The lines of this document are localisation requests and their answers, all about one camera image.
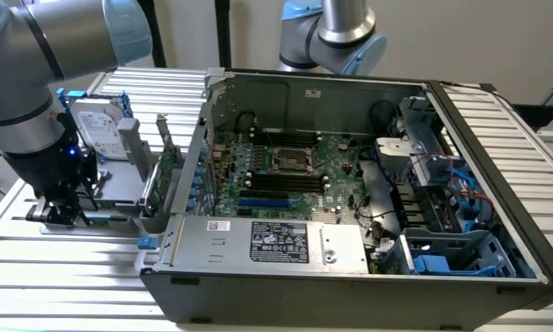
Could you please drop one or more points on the blue disk caddy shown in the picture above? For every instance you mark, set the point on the blue disk caddy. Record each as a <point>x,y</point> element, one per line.
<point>74,98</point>

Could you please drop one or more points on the metal drive cage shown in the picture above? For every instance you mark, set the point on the metal drive cage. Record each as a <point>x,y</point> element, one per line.
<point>424,145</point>

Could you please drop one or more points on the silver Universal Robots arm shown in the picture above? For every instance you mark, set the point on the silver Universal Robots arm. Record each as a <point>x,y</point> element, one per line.
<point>36,52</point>

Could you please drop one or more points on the black stand post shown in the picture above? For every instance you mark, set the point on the black stand post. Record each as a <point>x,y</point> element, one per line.
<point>222,31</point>

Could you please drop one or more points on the blue expansion slot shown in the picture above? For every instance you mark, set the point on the blue expansion slot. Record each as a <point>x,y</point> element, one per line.
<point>264,204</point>

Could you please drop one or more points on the black fan shroud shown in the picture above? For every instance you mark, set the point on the black fan shroud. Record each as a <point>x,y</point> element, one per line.
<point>412,207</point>

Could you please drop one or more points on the silver power supply unit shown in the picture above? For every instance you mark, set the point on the silver power supply unit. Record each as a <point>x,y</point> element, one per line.
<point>258,242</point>

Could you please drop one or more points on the silver chipset heat sink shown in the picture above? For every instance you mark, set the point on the silver chipset heat sink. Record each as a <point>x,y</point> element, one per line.
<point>326,217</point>

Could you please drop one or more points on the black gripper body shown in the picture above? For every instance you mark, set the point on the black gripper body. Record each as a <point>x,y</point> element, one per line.
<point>46,176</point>

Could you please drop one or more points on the CPU socket with metal frame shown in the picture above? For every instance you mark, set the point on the CPU socket with metal frame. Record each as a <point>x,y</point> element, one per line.
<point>287,159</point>

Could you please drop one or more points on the black open PC case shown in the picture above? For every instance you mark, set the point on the black open PC case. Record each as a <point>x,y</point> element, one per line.
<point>332,297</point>

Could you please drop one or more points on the green graphics card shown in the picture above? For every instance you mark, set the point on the green graphics card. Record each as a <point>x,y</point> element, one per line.
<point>162,173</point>

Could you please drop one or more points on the silver hard disk drive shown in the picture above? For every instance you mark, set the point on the silver hard disk drive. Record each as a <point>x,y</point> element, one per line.
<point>99,129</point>

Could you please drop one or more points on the grey and blue disk bay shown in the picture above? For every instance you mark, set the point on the grey and blue disk bay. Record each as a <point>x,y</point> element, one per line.
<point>452,252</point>

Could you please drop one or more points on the blue latch clip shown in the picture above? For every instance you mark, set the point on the blue latch clip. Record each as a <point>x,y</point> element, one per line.
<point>147,242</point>

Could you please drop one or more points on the black RAM slot bank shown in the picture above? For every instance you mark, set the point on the black RAM slot bank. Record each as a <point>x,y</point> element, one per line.
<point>288,181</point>
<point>286,138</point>

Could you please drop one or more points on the green motherboard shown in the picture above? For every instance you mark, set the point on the green motherboard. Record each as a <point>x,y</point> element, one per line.
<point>286,180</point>

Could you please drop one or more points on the grey parts rack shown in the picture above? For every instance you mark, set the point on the grey parts rack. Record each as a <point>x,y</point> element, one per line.
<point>131,155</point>

